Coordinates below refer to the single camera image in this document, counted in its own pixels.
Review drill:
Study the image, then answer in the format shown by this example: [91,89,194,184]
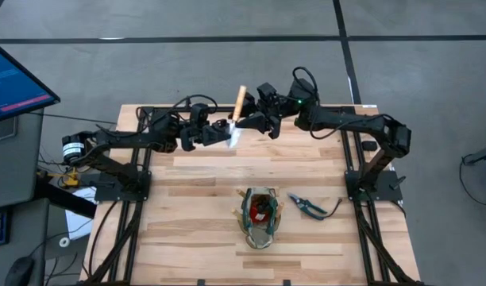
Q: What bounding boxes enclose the black aluminium table frame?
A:
[79,103,425,286]

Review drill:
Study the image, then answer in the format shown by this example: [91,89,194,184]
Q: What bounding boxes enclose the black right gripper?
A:
[234,82,294,134]

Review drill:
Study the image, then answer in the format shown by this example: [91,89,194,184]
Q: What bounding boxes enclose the white paper sheet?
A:
[64,186,98,242]

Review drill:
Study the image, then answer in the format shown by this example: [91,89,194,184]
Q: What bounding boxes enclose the green handled pruning shears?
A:
[287,192,344,222]

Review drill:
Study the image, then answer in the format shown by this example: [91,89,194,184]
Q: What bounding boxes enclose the black computer mouse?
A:
[4,256,36,286]

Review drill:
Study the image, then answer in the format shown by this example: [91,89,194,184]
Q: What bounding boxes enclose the black floor cable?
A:
[458,153,486,208]

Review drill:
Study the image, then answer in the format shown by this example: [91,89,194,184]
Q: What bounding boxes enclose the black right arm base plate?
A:
[345,169,403,203]

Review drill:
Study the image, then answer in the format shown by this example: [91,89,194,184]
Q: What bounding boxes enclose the blue screen computer monitor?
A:
[0,37,62,125]

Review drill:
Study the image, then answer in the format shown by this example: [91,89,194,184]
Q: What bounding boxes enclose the red black gardening glove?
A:
[248,197,270,224]

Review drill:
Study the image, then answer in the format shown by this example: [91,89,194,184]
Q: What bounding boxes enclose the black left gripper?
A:
[179,102,233,149]

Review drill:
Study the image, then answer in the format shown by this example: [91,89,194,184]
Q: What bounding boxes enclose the grey stand leg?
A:
[461,142,486,167]

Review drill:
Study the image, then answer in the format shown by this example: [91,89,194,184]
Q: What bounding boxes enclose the yellow clamp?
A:
[37,165,80,188]

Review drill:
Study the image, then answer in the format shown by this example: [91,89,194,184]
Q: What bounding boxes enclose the white green canvas gardening bag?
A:
[231,187,286,250]

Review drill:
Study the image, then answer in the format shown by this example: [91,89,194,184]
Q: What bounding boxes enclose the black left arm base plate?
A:
[94,170,152,203]

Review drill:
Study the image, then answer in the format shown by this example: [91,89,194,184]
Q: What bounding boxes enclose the wooden handled silver trowel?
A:
[226,84,249,149]

